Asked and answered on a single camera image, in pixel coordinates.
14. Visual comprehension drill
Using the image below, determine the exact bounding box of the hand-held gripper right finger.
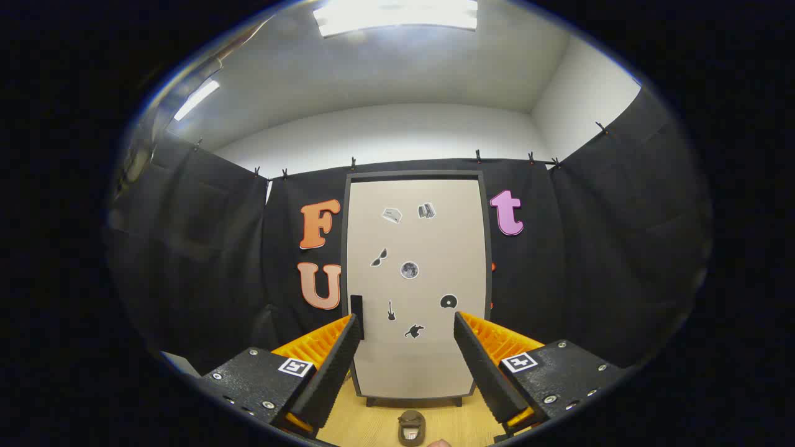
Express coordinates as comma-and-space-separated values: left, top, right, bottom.
453, 310, 625, 443

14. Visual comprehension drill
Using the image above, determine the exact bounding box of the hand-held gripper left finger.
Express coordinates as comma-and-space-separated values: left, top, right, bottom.
202, 314, 362, 438

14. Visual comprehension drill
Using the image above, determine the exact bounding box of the brown fuzzy shoe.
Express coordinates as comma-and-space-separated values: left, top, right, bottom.
397, 410, 427, 447

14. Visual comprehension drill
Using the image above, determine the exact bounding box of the dark grey shoe cabinet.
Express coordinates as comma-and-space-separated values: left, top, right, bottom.
340, 170, 493, 409

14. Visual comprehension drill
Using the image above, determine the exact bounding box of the black backdrop cloth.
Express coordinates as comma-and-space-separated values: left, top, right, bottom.
106, 87, 712, 373

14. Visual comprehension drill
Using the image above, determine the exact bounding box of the row of black clips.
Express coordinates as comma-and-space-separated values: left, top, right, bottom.
194, 121, 609, 181

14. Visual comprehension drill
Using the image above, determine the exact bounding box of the narrow ceiling light strip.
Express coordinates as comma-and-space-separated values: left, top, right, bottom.
174, 79, 221, 122

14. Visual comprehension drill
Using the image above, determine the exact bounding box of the wide ceiling light panel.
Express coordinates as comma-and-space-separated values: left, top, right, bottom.
312, 0, 479, 38

